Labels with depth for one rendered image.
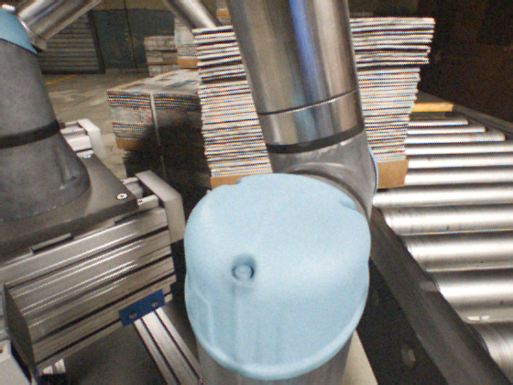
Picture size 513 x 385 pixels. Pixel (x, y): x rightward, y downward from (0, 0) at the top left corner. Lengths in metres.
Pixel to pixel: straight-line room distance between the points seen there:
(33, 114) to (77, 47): 8.36
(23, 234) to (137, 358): 0.66
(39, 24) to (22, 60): 0.59
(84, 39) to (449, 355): 8.66
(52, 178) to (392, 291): 0.42
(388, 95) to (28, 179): 0.46
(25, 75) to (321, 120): 0.36
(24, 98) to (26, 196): 0.12
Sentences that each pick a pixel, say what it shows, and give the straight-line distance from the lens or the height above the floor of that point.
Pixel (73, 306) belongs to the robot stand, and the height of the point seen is 0.65.
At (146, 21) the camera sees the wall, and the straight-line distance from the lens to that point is 8.31.
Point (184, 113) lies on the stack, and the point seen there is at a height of 0.76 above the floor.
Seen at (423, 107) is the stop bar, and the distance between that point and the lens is 1.05.
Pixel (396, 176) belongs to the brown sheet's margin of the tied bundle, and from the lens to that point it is 0.49.
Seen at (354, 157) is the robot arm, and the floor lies 0.95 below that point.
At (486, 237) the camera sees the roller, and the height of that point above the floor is 0.80.
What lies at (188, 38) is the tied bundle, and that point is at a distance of 1.69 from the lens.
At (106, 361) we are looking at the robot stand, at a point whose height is 0.21.
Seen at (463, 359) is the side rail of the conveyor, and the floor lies 0.80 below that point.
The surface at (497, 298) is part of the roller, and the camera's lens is 0.40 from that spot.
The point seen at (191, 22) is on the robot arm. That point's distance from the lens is 0.87.
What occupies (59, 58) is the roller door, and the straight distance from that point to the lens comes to 9.03.
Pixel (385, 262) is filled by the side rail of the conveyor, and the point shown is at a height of 0.80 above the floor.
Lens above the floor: 1.03
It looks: 29 degrees down
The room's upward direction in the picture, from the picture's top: straight up
